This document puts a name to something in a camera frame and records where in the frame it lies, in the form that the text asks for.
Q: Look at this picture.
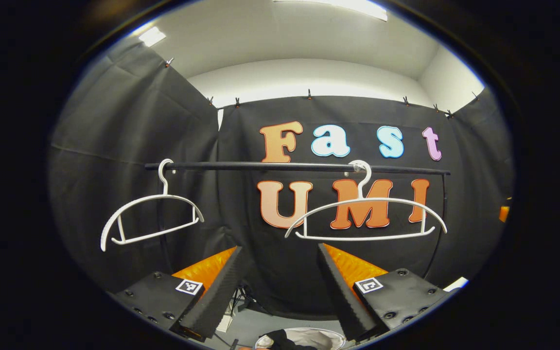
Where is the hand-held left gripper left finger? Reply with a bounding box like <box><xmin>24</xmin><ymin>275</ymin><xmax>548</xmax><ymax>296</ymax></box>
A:
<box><xmin>110</xmin><ymin>245</ymin><xmax>244</xmax><ymax>341</ymax></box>

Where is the small square ceiling light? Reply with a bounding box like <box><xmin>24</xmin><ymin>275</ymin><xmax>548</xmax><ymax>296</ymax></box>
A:
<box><xmin>138</xmin><ymin>27</ymin><xmax>167</xmax><ymax>48</ymax></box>

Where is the black knit garment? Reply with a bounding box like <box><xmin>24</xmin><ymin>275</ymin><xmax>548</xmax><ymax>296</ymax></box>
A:
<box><xmin>261</xmin><ymin>329</ymin><xmax>319</xmax><ymax>350</ymax></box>

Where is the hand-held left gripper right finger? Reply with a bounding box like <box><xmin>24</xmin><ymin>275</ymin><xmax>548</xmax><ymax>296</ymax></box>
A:
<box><xmin>316</xmin><ymin>243</ymin><xmax>451</xmax><ymax>341</ymax></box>

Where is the black backdrop cloth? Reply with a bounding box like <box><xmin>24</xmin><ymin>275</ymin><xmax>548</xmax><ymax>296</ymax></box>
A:
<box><xmin>48</xmin><ymin>36</ymin><xmax>514</xmax><ymax>321</ymax></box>

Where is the black clothes rack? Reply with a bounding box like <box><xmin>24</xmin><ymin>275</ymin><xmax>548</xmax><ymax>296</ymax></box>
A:
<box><xmin>145</xmin><ymin>161</ymin><xmax>452</xmax><ymax>275</ymax></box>

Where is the white laundry hamper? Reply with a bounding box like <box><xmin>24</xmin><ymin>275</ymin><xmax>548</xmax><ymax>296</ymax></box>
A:
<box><xmin>255</xmin><ymin>327</ymin><xmax>348</xmax><ymax>350</ymax></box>

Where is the white flat panel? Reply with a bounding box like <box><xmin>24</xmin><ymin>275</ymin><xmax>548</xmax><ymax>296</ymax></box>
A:
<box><xmin>443</xmin><ymin>276</ymin><xmax>470</xmax><ymax>292</ymax></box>

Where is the white plastic hanger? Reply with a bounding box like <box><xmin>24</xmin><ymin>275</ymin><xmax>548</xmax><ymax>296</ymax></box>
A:
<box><xmin>100</xmin><ymin>158</ymin><xmax>205</xmax><ymax>252</ymax></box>
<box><xmin>285</xmin><ymin>159</ymin><xmax>448</xmax><ymax>242</ymax></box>

